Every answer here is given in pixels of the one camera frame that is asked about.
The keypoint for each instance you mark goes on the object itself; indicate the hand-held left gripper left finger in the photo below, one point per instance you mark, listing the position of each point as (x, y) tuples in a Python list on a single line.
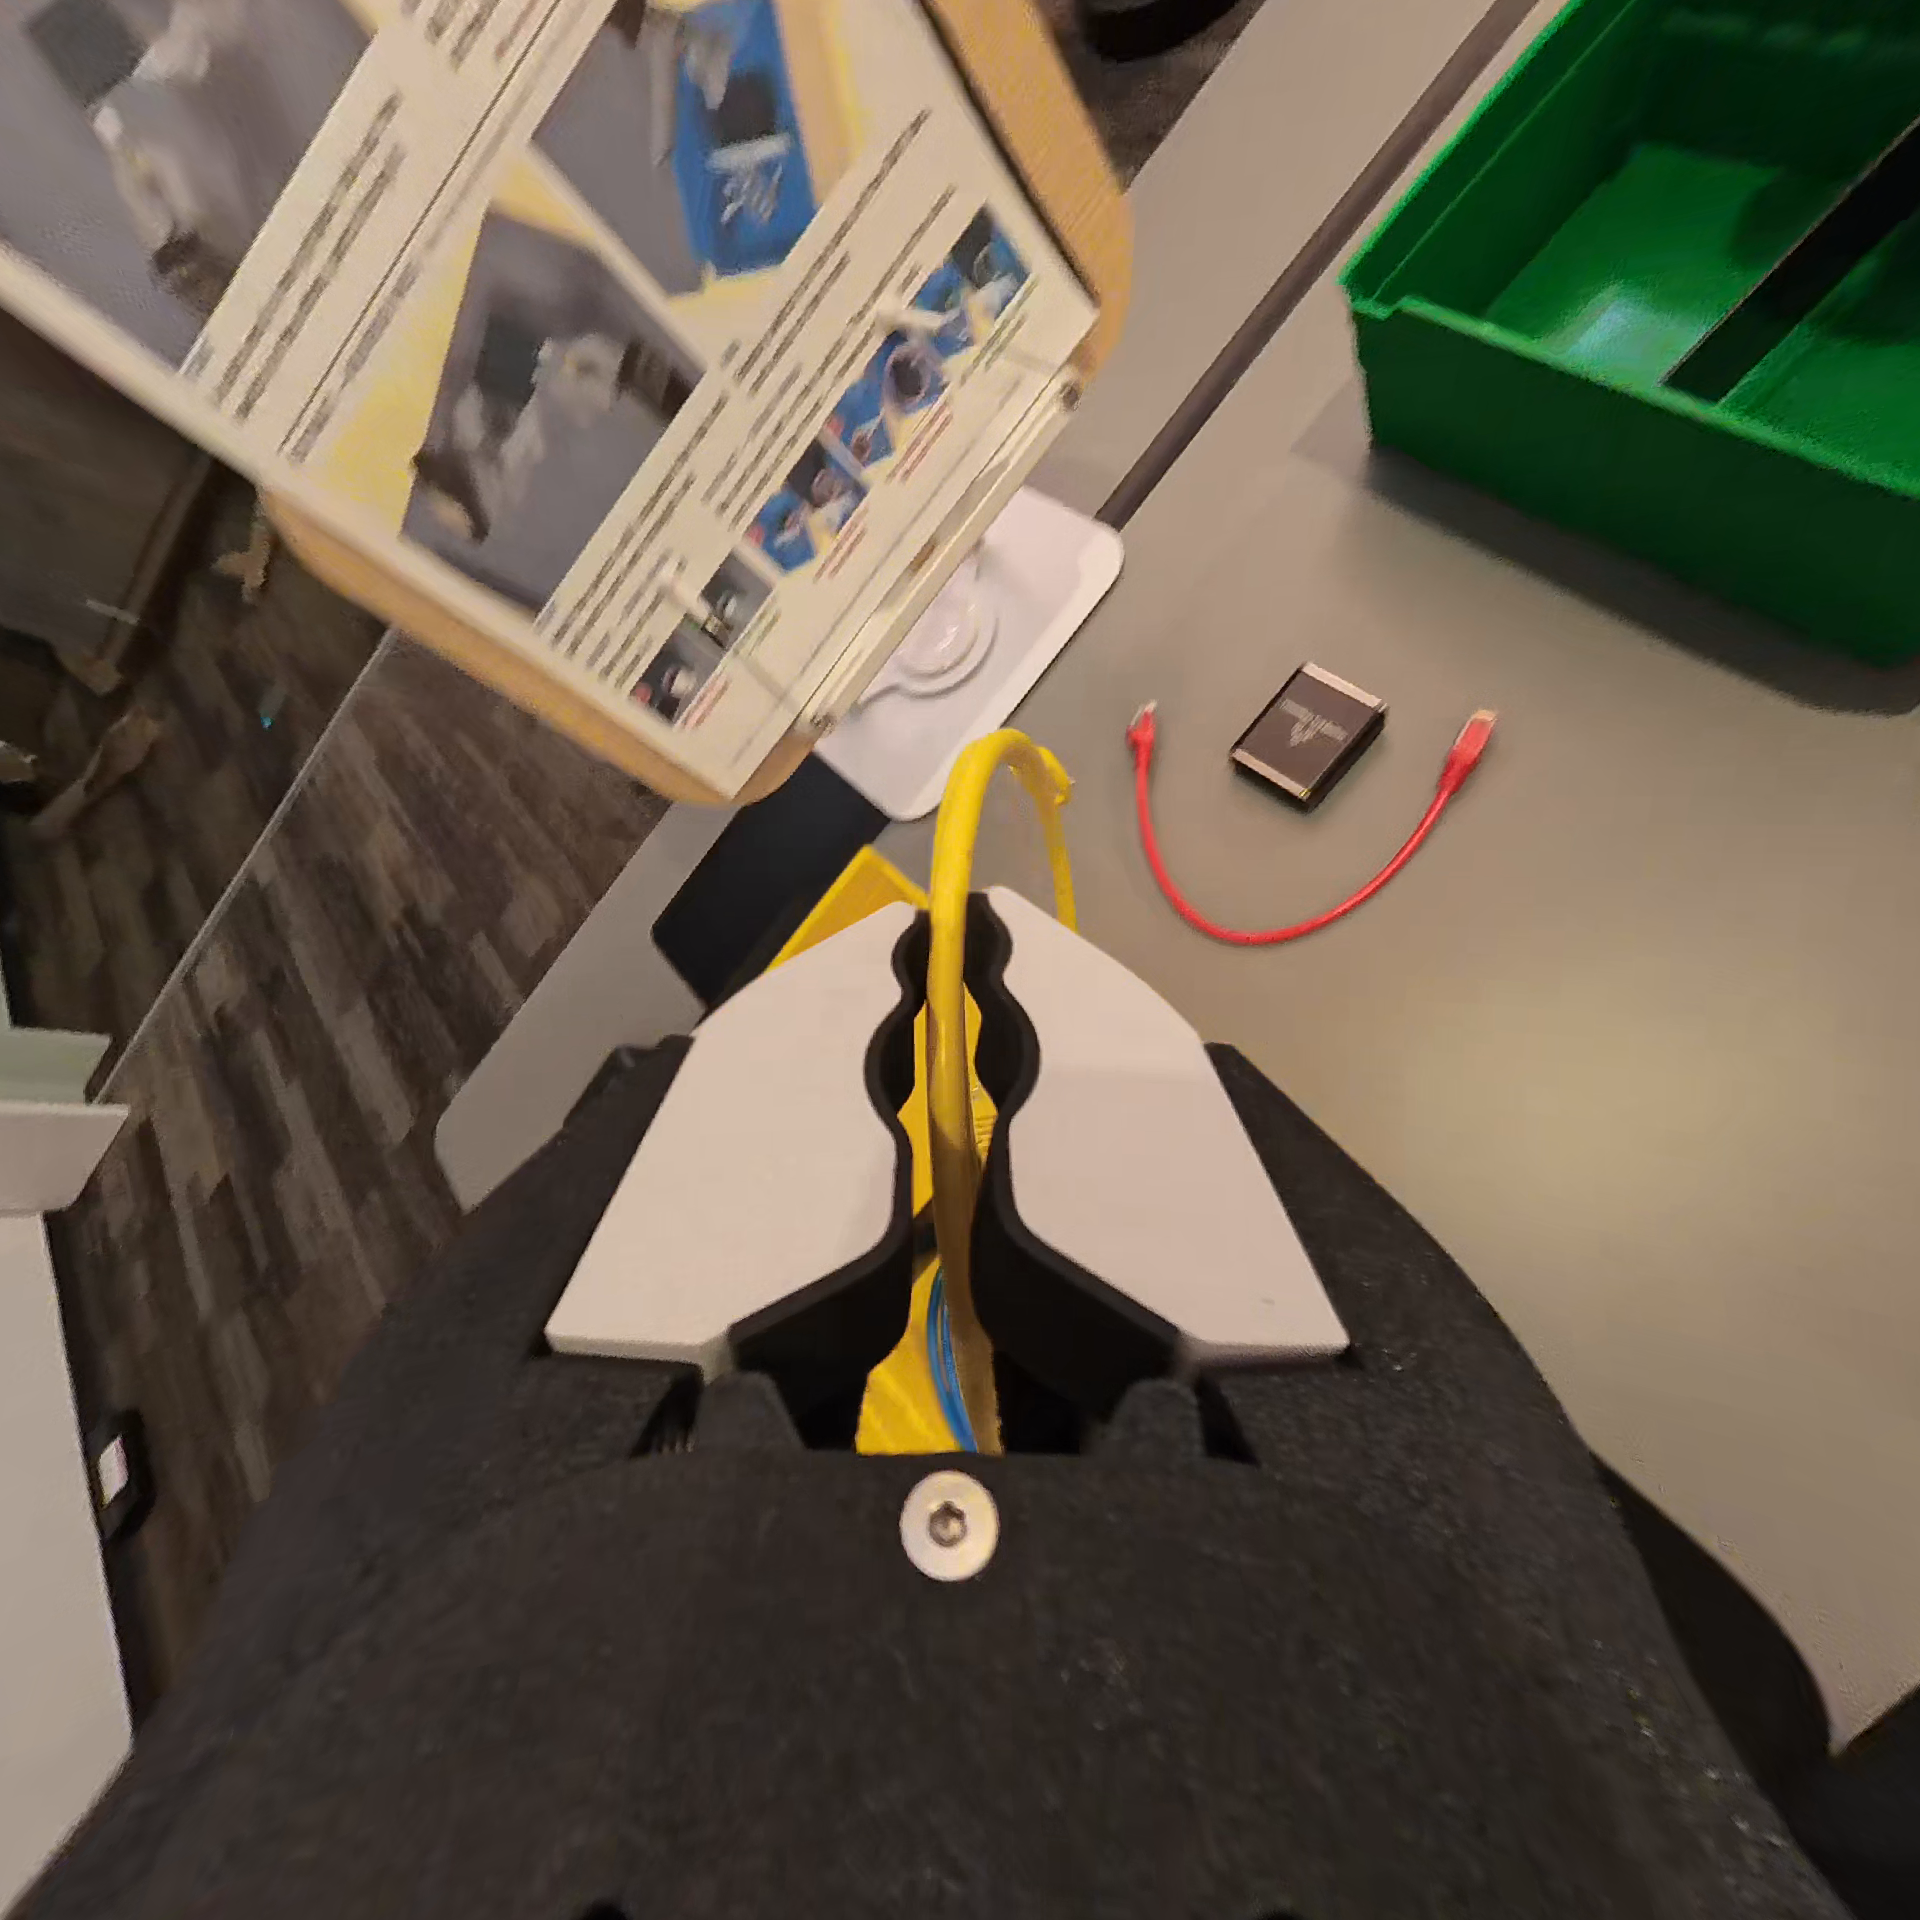
[(750, 1170)]

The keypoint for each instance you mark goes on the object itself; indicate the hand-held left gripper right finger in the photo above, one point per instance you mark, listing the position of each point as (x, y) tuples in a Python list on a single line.
[(1156, 1184)]

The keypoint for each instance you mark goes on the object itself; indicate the yellow plastic bin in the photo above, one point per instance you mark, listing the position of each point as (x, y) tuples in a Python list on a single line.
[(855, 908)]

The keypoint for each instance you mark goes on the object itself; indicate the black ethernet splitter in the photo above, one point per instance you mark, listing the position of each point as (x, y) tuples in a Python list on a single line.
[(1307, 735)]

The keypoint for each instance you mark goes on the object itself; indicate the green plastic bin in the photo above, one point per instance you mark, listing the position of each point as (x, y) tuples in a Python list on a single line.
[(1500, 388)]

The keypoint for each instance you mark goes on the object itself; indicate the white stand base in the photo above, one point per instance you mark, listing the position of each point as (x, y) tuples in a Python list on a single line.
[(1050, 570)]

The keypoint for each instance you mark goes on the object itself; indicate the printed instruction sheet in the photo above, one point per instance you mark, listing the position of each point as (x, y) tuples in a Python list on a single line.
[(452, 300)]

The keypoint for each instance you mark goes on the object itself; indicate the black bin divider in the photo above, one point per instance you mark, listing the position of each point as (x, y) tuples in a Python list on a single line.
[(1799, 284)]

